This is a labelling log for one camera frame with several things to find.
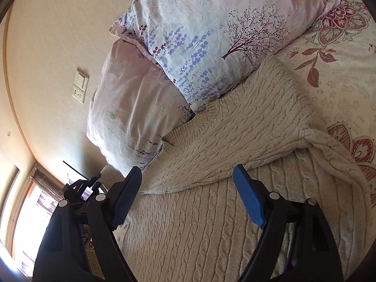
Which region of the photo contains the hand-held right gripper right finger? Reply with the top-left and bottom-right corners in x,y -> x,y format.
233,164 -> 344,282

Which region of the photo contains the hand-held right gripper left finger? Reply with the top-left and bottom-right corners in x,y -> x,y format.
32,166 -> 143,282

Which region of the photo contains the cream cable-knit sweater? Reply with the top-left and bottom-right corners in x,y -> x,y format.
88,55 -> 376,282

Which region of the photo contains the pink floral print pillow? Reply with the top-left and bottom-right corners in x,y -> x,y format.
86,39 -> 194,171

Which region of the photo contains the window with curtain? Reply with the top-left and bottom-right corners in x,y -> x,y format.
6,161 -> 68,277

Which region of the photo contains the floral print bed sheet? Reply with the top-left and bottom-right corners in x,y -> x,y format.
273,0 -> 376,194

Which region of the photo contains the lavender tree print pillow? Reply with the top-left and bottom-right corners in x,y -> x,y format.
109,0 -> 329,114

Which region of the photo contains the white wall switch plate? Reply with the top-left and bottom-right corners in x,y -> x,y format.
72,68 -> 89,103

